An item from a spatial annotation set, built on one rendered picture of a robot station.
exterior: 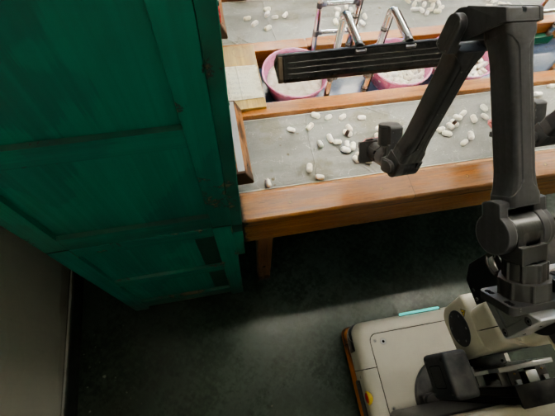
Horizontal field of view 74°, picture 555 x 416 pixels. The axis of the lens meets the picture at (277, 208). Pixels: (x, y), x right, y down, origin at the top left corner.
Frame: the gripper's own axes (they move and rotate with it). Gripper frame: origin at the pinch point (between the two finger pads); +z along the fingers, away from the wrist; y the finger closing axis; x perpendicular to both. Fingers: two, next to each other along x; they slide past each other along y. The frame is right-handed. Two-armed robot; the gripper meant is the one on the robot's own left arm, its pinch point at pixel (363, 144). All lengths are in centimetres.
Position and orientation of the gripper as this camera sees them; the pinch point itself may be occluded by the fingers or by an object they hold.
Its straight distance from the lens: 126.0
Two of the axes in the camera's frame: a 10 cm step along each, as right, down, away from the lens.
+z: -1.7, -3.9, 9.1
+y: -9.8, 1.4, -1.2
